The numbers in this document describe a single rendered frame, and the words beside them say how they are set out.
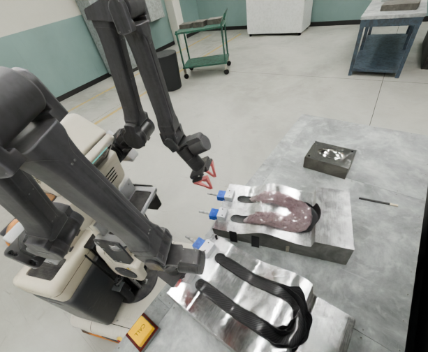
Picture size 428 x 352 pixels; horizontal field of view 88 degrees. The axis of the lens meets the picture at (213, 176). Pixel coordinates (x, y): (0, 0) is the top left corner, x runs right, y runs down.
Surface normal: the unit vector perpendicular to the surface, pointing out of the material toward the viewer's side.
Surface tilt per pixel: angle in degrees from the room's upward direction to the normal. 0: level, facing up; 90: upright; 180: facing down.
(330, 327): 0
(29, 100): 93
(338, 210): 0
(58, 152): 85
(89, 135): 42
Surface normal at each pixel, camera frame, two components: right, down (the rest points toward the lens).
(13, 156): 0.96, -0.07
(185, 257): -0.05, -0.62
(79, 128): 0.53, -0.49
